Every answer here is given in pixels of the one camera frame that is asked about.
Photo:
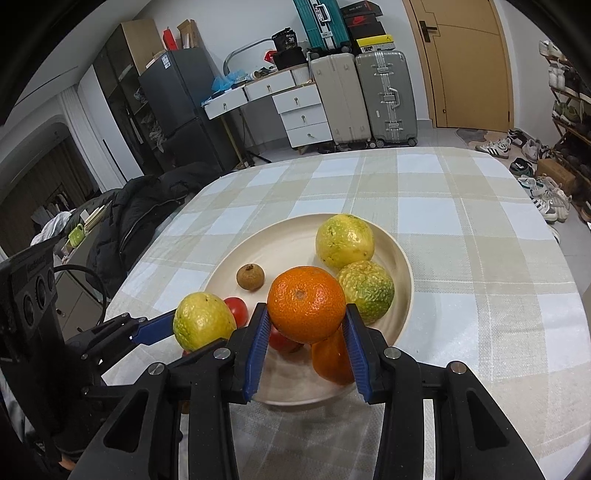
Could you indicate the silver suitcase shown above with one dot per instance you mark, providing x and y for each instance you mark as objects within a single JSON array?
[{"x": 385, "y": 97}]

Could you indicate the rows of assorted shoes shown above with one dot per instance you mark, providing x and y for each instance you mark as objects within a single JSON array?
[{"x": 565, "y": 78}]

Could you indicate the grey curved tube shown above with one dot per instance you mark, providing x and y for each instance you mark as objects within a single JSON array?
[{"x": 244, "y": 48}]

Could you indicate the green mug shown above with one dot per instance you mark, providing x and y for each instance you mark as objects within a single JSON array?
[{"x": 77, "y": 234}]

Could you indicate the cream oval plate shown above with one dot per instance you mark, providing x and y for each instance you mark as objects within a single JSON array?
[{"x": 286, "y": 249}]

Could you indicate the black jacket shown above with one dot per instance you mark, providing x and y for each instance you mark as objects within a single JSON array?
[{"x": 147, "y": 212}]

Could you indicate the brown cardboard box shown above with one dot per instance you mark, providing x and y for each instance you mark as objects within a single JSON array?
[{"x": 556, "y": 174}]

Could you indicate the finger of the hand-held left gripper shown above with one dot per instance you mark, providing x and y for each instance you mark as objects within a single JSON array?
[
  {"x": 157, "y": 330},
  {"x": 207, "y": 346}
]

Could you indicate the scattered sneakers group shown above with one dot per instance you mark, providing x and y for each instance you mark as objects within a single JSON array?
[{"x": 535, "y": 184}]

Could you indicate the yellow-green guava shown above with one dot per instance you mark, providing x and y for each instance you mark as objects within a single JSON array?
[
  {"x": 369, "y": 290},
  {"x": 203, "y": 323},
  {"x": 344, "y": 240}
]

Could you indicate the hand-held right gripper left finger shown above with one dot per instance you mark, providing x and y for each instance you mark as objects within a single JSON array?
[{"x": 258, "y": 350}]

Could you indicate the brown longan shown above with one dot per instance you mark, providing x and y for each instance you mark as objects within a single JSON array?
[{"x": 250, "y": 277}]

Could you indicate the stack of black boxes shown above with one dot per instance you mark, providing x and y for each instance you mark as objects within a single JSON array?
[{"x": 362, "y": 18}]

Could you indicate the orange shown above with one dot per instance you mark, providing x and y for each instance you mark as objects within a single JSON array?
[
  {"x": 330, "y": 360},
  {"x": 307, "y": 304}
]

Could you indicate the black bag with label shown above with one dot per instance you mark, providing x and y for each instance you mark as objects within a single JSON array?
[{"x": 288, "y": 48}]

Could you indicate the red box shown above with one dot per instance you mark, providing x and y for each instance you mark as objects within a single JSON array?
[{"x": 170, "y": 39}]

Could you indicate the beige checked tablecloth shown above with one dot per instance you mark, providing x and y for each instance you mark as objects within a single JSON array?
[{"x": 461, "y": 230}]

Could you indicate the white desk with drawers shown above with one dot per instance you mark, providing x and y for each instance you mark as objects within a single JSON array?
[{"x": 295, "y": 106}]

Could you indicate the beige suitcase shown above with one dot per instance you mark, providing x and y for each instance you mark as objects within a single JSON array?
[{"x": 339, "y": 97}]

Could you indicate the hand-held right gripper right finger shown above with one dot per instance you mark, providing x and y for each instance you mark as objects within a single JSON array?
[{"x": 358, "y": 350}]

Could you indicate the white cloth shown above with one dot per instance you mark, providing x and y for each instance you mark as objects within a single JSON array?
[{"x": 51, "y": 228}]

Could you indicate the dark grey fridge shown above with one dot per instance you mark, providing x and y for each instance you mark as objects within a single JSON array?
[{"x": 184, "y": 101}]

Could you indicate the blue plastic bag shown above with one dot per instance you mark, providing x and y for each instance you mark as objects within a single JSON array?
[{"x": 226, "y": 82}]

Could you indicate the wooden shoe rack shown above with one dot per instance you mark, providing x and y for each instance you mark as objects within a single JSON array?
[{"x": 577, "y": 129}]

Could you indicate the yellow and black shoebox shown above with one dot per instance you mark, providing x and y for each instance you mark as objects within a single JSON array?
[{"x": 376, "y": 45}]

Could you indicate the dark wardrobe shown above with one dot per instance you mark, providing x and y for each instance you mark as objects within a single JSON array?
[{"x": 120, "y": 92}]

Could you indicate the open cardboard box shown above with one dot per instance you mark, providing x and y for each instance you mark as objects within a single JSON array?
[{"x": 188, "y": 34}]

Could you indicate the pink doormat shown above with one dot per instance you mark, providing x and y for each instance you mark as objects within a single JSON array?
[{"x": 473, "y": 137}]

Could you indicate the teal suitcase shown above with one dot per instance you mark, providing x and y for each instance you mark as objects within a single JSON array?
[{"x": 318, "y": 23}]

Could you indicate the wooden door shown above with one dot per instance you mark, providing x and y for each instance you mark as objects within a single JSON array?
[{"x": 461, "y": 60}]

